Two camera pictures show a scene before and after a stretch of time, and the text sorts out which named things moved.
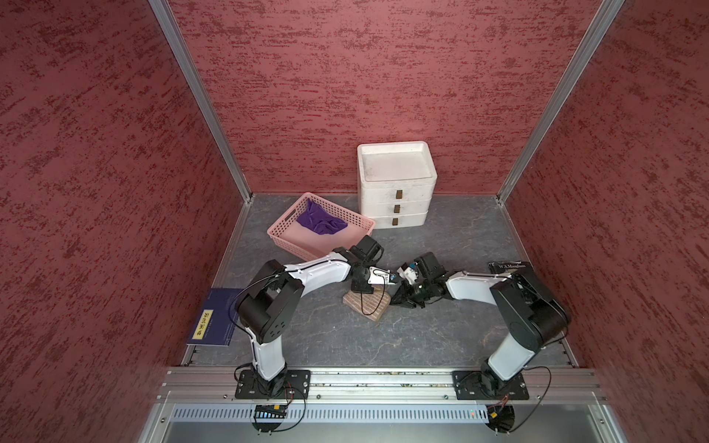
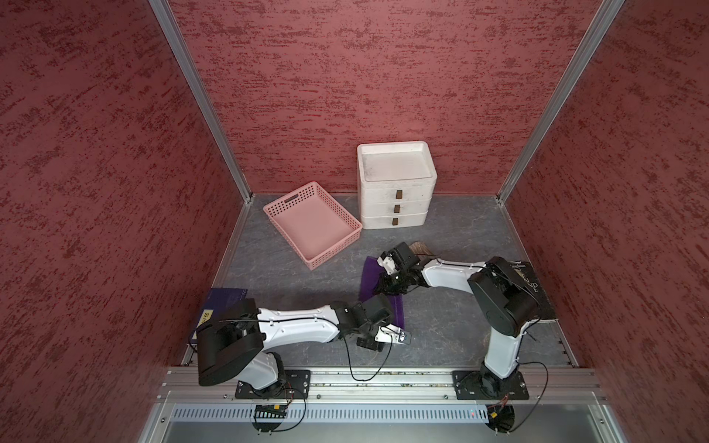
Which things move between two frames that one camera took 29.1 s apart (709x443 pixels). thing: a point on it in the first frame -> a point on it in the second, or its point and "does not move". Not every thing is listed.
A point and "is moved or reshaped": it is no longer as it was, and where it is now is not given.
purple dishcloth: x=320 y=221 is moved or reshaped
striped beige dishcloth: x=371 y=305 is moved or reshaped
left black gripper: x=361 y=287 -> x=369 y=344
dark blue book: x=216 y=320 does not move
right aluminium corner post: x=602 y=20 does not move
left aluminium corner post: x=193 y=76 does not move
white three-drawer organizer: x=395 y=184 does not move
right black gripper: x=403 y=292 -> x=386 y=287
